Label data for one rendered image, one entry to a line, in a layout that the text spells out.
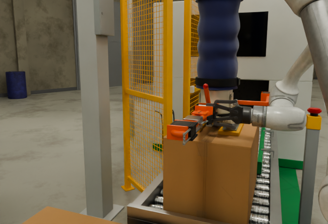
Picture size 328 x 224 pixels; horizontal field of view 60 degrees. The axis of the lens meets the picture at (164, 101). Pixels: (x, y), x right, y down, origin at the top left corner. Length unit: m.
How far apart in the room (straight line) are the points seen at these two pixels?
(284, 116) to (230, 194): 0.42
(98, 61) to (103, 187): 1.00
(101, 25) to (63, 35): 8.65
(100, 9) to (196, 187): 1.39
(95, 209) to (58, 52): 8.56
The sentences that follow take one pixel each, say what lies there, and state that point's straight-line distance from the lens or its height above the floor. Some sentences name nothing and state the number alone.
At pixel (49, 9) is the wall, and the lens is 10.66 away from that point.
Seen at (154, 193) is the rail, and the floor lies 0.57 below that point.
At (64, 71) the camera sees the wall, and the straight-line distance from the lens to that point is 10.76.
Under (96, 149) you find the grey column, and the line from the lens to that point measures 2.31.
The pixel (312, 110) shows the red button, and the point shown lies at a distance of 1.73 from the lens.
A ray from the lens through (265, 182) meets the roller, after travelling 1.97.
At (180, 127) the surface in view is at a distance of 0.94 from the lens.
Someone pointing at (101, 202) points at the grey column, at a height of 0.15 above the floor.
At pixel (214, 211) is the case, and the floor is 0.63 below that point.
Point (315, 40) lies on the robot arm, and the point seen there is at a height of 1.37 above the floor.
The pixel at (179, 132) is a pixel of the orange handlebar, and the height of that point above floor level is 1.08.
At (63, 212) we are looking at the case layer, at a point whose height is 0.54.
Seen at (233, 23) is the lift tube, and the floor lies 1.48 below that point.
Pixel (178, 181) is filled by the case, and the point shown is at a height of 0.74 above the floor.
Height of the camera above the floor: 1.34
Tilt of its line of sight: 10 degrees down
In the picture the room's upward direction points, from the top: straight up
